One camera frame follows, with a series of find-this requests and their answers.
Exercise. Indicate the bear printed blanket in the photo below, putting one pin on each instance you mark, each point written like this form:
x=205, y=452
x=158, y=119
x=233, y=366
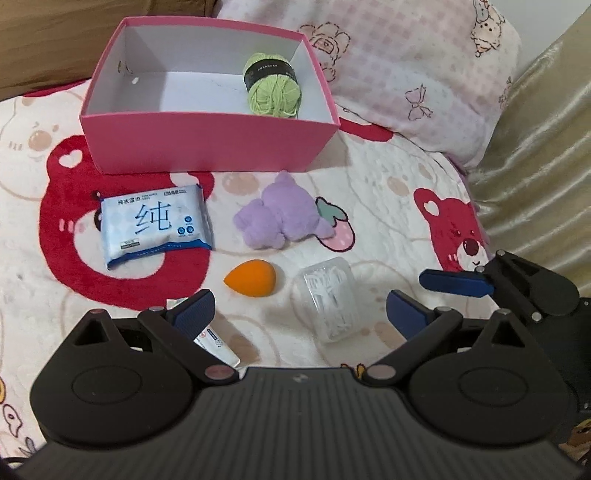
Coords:
x=378, y=184

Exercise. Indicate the beige satin cloth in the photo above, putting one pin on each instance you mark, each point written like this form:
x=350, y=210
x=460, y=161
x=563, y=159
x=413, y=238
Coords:
x=545, y=161

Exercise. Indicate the clear plastic floss pick box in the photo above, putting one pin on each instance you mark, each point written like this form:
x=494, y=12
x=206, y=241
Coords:
x=330, y=300

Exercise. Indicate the orange makeup sponge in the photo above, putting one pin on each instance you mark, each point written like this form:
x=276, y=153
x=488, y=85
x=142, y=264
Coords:
x=251, y=279

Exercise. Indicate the pink cardboard box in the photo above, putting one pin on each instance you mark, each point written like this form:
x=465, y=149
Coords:
x=207, y=143

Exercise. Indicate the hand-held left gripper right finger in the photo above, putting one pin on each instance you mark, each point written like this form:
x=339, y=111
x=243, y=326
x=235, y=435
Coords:
x=406, y=314

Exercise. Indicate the pink checked pillow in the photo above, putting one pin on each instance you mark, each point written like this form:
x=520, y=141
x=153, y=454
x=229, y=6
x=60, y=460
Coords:
x=415, y=69

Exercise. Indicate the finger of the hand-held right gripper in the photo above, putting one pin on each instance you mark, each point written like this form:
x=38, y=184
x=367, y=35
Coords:
x=455, y=282

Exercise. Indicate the green yarn ball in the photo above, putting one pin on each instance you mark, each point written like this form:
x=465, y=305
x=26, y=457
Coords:
x=272, y=97

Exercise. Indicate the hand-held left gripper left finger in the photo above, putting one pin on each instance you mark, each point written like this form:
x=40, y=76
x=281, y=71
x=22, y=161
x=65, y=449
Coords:
x=196, y=310

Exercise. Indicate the purple plush toy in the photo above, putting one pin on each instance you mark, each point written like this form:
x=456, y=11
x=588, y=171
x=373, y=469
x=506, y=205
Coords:
x=272, y=217

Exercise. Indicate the brown pillow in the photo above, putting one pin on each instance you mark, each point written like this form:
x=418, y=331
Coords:
x=46, y=37

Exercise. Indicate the blue wet wipes pack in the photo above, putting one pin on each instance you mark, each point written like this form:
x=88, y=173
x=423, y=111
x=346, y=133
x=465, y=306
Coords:
x=152, y=221

